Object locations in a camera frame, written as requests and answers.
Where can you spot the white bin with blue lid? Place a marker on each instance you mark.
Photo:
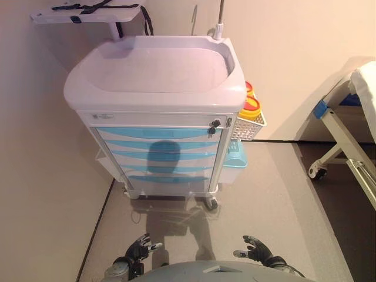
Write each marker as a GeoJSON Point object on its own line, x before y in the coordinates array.
{"type": "Point", "coordinates": [235, 160]}

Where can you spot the metal IV pole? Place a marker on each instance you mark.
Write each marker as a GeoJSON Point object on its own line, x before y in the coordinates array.
{"type": "Point", "coordinates": [219, 29]}

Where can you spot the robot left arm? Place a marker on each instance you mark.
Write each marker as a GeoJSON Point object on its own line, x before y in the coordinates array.
{"type": "Point", "coordinates": [117, 270]}

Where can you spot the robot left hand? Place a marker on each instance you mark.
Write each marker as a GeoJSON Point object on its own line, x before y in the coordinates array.
{"type": "Point", "coordinates": [138, 251]}

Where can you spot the silver side latch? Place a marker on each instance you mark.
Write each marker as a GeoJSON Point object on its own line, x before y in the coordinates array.
{"type": "Point", "coordinates": [230, 122]}

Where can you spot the white bed sheet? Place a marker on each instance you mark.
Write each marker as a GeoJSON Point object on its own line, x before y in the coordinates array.
{"type": "Point", "coordinates": [367, 88]}

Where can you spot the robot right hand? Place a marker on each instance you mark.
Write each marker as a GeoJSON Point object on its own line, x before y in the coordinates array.
{"type": "Point", "coordinates": [260, 254]}

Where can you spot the black keys in lock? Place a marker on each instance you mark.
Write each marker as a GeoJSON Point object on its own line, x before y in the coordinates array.
{"type": "Point", "coordinates": [212, 126]}

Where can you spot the grey robot torso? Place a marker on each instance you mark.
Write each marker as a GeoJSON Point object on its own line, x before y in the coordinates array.
{"type": "Point", "coordinates": [220, 273]}

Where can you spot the blue front cart drawer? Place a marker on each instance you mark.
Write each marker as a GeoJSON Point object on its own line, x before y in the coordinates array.
{"type": "Point", "coordinates": [135, 179]}
{"type": "Point", "coordinates": [132, 169]}
{"type": "Point", "coordinates": [132, 133]}
{"type": "Point", "coordinates": [126, 146]}
{"type": "Point", "coordinates": [129, 155]}

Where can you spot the cart label sticker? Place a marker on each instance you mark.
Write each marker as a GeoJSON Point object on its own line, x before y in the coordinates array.
{"type": "Point", "coordinates": [102, 116]}

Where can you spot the white hospital bed frame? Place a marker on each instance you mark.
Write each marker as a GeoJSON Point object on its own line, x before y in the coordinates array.
{"type": "Point", "coordinates": [340, 132]}

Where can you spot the cart caster wheel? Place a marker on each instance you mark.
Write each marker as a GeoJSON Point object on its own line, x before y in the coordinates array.
{"type": "Point", "coordinates": [211, 203]}

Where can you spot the white side shelf board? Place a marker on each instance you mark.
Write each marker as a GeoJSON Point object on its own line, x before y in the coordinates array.
{"type": "Point", "coordinates": [117, 13]}

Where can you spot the robot left leg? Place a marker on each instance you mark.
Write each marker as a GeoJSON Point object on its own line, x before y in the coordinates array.
{"type": "Point", "coordinates": [164, 258]}

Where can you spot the white perforated basket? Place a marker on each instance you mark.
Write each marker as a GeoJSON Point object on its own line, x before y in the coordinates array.
{"type": "Point", "coordinates": [243, 129]}

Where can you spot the blue bed corner bracket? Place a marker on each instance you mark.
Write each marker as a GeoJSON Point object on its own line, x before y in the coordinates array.
{"type": "Point", "coordinates": [320, 109]}

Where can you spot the white medical trolley cart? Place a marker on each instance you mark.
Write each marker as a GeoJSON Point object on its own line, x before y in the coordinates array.
{"type": "Point", "coordinates": [147, 73]}

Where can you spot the blue mattress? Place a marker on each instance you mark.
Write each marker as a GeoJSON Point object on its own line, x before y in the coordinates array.
{"type": "Point", "coordinates": [351, 100]}

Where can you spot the bed caster wheel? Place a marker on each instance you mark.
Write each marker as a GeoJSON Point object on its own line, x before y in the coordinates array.
{"type": "Point", "coordinates": [318, 172]}

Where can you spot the yellow sharps container red lid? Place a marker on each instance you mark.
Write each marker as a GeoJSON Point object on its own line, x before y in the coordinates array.
{"type": "Point", "coordinates": [249, 103]}
{"type": "Point", "coordinates": [249, 87]}

